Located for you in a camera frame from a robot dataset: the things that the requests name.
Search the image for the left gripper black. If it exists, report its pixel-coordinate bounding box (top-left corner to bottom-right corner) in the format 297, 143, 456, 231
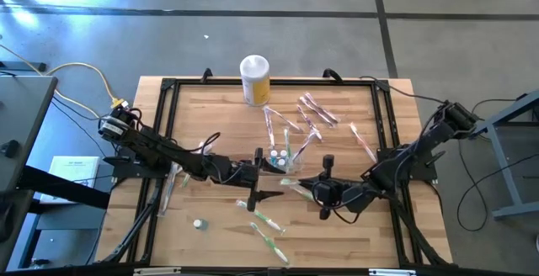
228, 159, 288, 212

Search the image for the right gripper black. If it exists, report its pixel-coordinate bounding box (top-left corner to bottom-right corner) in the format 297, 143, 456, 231
296, 154, 368, 221

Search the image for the orange toothbrush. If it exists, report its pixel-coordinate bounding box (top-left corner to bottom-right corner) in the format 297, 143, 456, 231
349, 122, 378, 164

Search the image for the grey toothbrush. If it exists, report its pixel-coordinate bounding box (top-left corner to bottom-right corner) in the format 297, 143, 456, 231
157, 161, 181, 218

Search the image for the clear plastic bag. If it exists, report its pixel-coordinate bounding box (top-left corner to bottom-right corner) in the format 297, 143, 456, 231
253, 146, 305, 175

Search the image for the white yellow wipes canister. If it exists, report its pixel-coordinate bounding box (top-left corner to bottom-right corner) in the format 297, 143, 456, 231
239, 54, 271, 108

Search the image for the black clamp lever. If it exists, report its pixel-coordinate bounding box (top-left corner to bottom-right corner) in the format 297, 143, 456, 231
428, 150, 446, 167

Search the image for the white booklet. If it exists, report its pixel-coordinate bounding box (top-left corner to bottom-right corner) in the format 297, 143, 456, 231
40, 155, 102, 204

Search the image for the black desk crossbar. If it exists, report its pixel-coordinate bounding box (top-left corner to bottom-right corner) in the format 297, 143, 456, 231
19, 165, 111, 210

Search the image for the dark grey office desk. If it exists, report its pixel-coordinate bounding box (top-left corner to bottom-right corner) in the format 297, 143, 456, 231
0, 75, 59, 195

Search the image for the black computer mouse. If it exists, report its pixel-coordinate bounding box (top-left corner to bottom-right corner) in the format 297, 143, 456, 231
0, 139, 21, 158

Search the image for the black flat bar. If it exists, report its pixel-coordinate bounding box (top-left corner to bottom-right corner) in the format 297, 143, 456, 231
0, 60, 47, 73

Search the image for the black aluminium table frame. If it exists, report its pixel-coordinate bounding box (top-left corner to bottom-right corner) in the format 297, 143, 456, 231
95, 76, 454, 268

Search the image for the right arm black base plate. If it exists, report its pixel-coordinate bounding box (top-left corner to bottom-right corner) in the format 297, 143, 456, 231
376, 147, 439, 182

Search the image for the white frame bracket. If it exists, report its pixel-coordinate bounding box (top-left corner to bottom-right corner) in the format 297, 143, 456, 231
368, 268, 417, 276
133, 267, 183, 276

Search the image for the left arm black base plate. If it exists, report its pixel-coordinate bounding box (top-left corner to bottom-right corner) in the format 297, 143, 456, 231
103, 153, 169, 179

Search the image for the black floor cable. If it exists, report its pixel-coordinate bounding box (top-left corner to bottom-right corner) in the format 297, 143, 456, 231
456, 97, 539, 232

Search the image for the blue-grey metal table frame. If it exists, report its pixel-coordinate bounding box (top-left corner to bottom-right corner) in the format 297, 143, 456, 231
465, 89, 539, 220

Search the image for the yellow cable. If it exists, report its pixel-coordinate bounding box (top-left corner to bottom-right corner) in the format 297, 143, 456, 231
0, 43, 127, 119

